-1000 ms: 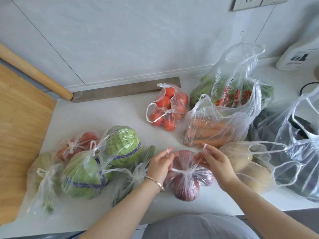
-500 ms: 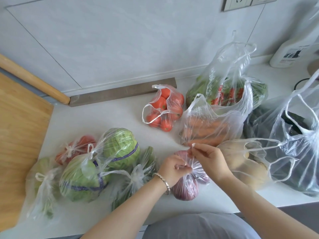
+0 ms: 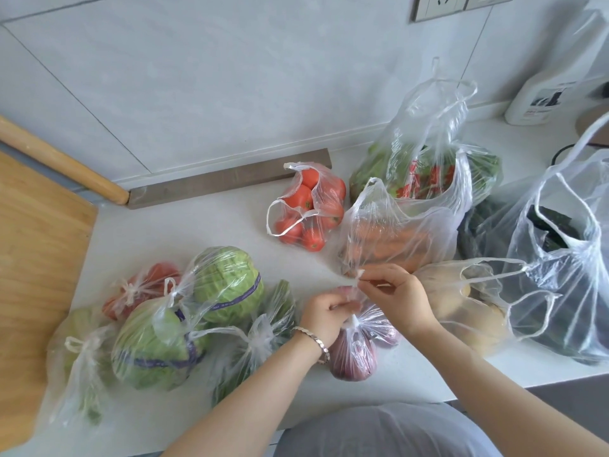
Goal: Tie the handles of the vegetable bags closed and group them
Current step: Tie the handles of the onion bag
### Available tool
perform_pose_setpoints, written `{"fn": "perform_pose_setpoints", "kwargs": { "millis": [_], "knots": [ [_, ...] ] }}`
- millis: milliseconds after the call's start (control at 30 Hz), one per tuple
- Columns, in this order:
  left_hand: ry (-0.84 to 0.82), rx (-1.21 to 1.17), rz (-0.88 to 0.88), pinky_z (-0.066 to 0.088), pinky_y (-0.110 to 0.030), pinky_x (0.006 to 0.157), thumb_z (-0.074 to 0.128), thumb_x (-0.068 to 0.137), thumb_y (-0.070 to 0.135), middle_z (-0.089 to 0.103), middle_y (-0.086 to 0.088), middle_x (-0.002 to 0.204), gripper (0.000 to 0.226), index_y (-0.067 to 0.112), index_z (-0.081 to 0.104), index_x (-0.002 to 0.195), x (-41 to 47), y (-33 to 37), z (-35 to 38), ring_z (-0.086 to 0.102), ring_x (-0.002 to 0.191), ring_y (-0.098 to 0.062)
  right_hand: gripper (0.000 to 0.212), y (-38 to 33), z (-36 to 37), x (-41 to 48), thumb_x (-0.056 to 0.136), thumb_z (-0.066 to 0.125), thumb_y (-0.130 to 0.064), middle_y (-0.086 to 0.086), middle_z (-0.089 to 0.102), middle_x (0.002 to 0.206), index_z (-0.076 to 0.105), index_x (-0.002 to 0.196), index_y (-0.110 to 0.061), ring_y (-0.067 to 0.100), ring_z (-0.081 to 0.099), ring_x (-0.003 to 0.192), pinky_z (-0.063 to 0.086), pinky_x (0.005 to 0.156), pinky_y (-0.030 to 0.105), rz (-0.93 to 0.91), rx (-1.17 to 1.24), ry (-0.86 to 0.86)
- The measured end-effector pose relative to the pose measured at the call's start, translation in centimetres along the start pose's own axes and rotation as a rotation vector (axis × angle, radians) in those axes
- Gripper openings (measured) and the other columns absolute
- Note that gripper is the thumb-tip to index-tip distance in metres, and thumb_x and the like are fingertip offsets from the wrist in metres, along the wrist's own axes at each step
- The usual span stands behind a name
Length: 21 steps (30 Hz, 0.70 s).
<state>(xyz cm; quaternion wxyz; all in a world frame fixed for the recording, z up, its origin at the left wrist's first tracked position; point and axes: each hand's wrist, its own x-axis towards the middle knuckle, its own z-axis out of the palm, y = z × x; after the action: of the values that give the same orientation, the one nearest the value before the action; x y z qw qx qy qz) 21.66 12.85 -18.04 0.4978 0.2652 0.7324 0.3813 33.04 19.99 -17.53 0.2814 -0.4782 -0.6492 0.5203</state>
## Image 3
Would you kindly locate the wooden rolling pin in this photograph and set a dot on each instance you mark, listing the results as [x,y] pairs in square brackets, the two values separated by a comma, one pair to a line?
[57,159]

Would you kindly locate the clear bag of potatoes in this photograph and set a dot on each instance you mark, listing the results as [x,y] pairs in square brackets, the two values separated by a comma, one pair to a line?
[471,309]

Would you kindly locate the wall socket panel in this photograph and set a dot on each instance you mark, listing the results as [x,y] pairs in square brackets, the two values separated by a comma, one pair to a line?
[459,5]

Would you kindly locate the wooden cutting board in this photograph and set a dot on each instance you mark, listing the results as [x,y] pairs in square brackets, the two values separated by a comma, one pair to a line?
[33,290]

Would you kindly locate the large bag of dark vegetables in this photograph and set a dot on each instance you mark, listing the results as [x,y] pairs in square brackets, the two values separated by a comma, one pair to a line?
[566,290]

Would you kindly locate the round wooden object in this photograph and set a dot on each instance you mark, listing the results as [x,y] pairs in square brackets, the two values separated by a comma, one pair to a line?
[594,123]

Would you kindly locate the clear plastic cabbage bag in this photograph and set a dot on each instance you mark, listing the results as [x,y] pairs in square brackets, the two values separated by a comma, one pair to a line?
[223,276]
[157,337]

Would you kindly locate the bag of dark green cucumbers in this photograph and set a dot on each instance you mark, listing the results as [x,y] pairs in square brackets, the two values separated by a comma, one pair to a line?
[485,228]

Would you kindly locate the person's right hand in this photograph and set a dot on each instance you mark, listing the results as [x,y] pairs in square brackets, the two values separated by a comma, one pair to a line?
[407,297]

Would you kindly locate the person's right thumb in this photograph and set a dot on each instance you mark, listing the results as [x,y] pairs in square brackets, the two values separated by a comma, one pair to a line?
[378,286]

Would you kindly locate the person's right forearm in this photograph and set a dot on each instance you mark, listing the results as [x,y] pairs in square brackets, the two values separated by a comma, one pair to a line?
[495,390]

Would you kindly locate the white plastic bottle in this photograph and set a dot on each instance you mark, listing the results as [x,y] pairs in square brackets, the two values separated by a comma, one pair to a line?
[547,90]

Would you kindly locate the clear bag of red onions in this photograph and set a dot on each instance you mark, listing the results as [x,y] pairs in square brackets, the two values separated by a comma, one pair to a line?
[359,345]

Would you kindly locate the green cabbage with purple band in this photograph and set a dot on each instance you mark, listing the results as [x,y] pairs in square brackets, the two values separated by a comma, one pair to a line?
[231,285]
[150,349]

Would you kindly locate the grey stone strip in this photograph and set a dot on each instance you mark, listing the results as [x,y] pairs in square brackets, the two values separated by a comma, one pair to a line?
[228,180]

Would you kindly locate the red onion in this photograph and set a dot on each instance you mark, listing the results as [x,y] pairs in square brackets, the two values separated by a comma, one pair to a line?
[386,330]
[352,359]

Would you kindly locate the person's left fingers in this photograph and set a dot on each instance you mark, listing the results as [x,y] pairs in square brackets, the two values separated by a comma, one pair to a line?
[345,304]

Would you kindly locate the person's left hand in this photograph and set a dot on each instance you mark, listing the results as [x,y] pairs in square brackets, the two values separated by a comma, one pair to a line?
[321,315]

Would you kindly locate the tied bag of leafy greens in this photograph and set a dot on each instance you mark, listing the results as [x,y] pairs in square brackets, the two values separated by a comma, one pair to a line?
[78,361]

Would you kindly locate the bag of greens and chillies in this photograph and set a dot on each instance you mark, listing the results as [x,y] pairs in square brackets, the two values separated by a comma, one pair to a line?
[428,171]

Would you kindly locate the clear bag of tomatoes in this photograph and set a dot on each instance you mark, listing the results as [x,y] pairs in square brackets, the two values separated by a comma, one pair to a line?
[309,209]

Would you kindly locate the tied bag of green beans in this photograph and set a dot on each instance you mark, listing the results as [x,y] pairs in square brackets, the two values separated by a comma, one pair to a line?
[257,337]

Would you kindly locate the person's left forearm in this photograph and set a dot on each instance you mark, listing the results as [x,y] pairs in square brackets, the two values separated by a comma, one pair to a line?
[257,399]

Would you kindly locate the clear bag of carrots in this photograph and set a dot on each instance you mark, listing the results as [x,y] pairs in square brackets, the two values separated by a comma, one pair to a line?
[395,237]

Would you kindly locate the person's grey shirt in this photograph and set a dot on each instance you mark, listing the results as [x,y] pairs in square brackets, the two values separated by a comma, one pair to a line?
[385,430]

